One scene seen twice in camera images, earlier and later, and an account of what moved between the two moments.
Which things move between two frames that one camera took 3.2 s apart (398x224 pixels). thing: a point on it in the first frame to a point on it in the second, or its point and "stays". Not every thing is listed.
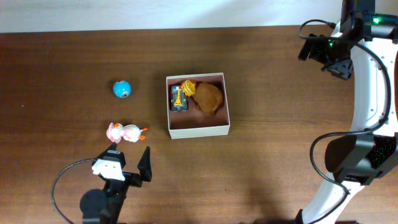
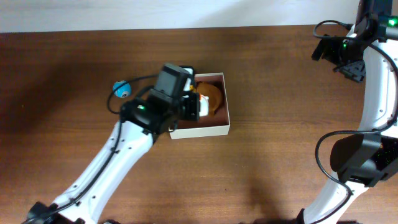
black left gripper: x=130 y=178 to x=191 y=106
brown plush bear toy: x=208 y=98 stays
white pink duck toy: x=130 y=132 to x=204 y=106
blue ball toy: x=122 y=88 stays
